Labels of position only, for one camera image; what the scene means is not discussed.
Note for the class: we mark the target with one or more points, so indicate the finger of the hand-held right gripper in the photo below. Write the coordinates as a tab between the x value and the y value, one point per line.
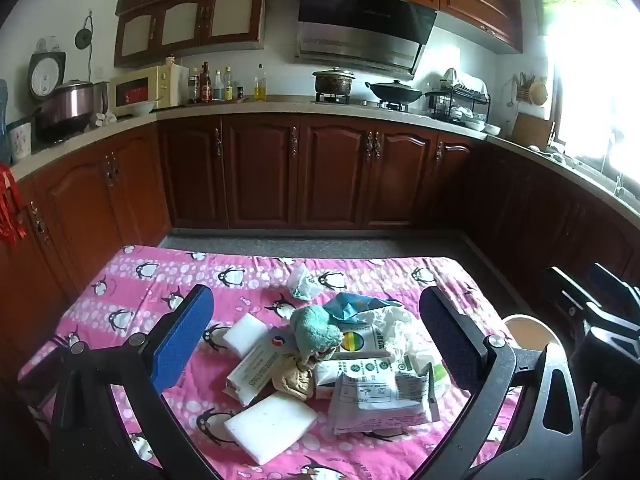
615	280
567	287

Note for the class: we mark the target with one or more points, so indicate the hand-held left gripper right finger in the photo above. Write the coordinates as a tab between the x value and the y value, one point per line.
450	345

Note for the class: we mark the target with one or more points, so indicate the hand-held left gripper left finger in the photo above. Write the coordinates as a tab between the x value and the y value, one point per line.
182	335

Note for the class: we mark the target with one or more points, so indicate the white plastic bag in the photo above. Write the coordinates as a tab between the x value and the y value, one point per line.
397	325

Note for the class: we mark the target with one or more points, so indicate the white round bin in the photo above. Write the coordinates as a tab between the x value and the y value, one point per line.
530	330

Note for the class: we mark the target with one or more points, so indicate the small white sponge block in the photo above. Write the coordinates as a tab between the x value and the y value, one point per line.
245	335

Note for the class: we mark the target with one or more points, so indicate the white box with round logo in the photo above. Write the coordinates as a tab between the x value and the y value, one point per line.
260	365

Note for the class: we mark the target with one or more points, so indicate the blue snack packet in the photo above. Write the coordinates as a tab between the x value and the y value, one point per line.
350	305

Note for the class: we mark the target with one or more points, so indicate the large white sponge block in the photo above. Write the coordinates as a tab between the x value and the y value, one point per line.
270	425

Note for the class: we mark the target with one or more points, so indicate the teal fluffy cloth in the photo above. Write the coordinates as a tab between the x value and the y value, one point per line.
315	330

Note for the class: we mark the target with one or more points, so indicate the pink penguin printed blanket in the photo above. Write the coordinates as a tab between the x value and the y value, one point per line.
125	285

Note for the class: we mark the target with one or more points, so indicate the white packet with green labels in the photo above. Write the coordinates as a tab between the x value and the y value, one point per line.
370	367

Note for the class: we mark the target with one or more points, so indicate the grey white printed packet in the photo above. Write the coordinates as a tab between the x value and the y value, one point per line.
380	405

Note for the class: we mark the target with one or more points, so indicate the white packet with yellow-green circle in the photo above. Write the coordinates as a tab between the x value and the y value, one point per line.
355	342

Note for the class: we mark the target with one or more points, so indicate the crumpled brown paper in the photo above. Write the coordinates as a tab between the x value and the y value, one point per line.
295	380

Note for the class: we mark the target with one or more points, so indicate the crumpled clear plastic wrapper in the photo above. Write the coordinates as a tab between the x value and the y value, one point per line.
302	282

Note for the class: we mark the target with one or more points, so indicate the wooden cutting board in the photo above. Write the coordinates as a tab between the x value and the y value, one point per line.
531	132

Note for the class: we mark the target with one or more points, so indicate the stacked white bowls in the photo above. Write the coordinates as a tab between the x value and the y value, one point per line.
482	127

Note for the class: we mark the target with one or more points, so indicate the wooden base cabinets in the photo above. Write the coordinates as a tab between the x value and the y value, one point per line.
260	170

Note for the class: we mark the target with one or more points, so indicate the woven bamboo basket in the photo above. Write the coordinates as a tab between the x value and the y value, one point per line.
535	91

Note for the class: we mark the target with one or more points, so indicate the red tassel ornament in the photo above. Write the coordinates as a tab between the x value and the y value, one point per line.
10	205

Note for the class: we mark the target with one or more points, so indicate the black dish rack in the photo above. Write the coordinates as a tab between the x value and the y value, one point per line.
457	100

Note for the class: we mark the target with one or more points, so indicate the window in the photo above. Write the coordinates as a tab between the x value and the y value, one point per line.
595	60

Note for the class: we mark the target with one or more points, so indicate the white bowl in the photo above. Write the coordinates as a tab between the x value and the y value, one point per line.
141	108

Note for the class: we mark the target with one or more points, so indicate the clear glass bottle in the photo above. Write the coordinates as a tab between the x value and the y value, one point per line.
194	87

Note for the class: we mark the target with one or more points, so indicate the cream microwave oven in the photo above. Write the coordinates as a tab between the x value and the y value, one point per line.
145	87

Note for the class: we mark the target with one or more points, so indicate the brown glass bottle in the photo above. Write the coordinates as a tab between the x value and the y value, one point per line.
206	85

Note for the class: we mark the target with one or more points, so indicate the white floral mug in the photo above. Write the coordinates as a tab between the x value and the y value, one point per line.
20	142

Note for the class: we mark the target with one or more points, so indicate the yellow capped bottle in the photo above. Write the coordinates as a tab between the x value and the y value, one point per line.
228	85

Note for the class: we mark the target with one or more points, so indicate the black wok with lid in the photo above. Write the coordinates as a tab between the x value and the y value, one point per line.
395	92

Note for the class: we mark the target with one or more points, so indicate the yellow oil bottle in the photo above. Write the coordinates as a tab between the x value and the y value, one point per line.
259	87

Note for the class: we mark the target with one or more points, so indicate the gas stove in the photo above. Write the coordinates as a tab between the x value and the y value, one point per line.
350	101

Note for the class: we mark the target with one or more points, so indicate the dark cooking pot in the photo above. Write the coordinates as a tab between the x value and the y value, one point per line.
333	82

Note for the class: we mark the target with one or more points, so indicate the white dial kitchen scale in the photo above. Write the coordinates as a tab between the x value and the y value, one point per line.
45	75

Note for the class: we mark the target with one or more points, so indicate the hanging black strainer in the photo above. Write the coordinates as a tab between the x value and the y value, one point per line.
83	37

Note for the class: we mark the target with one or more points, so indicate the black range hood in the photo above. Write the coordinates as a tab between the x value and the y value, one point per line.
360	20

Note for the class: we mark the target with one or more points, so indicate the wooden wall cabinets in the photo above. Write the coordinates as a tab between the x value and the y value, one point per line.
190	20

